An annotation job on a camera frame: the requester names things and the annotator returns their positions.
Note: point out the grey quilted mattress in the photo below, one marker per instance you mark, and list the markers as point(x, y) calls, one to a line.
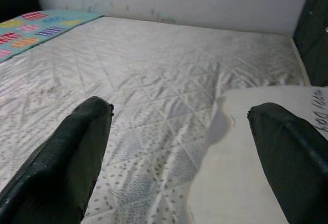
point(153, 67)

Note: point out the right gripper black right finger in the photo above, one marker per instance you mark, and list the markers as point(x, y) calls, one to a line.
point(294, 162)

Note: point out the teal blanket with colourful shapes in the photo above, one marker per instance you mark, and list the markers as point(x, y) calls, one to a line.
point(30, 31)

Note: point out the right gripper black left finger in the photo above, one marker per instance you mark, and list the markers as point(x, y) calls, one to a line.
point(59, 162)

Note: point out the white pillow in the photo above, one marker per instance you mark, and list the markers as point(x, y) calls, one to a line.
point(230, 170)

